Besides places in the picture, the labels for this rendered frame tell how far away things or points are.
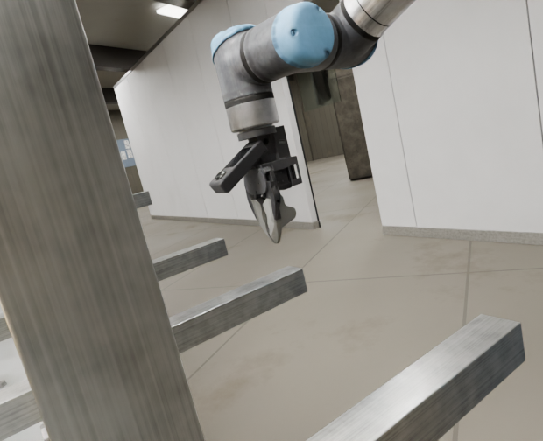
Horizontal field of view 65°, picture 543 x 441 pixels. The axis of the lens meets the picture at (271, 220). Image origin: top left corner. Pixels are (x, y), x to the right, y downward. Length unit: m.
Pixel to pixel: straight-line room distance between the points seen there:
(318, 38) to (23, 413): 0.58
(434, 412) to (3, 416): 0.33
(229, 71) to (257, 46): 0.08
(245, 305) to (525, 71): 2.66
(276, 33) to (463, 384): 0.53
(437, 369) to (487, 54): 2.85
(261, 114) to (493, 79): 2.43
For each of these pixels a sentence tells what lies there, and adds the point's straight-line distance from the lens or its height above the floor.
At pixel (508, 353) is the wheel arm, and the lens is 0.35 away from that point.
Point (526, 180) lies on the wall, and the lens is 3.07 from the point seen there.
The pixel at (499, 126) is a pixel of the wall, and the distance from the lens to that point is 3.08.
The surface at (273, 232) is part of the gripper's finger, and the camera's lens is 0.78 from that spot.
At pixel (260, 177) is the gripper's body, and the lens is 0.76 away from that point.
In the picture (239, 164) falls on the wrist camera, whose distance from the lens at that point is 0.73.
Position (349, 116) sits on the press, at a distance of 7.69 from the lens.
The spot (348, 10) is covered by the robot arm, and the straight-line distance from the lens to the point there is 0.77.
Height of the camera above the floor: 1.00
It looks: 10 degrees down
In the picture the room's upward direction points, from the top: 13 degrees counter-clockwise
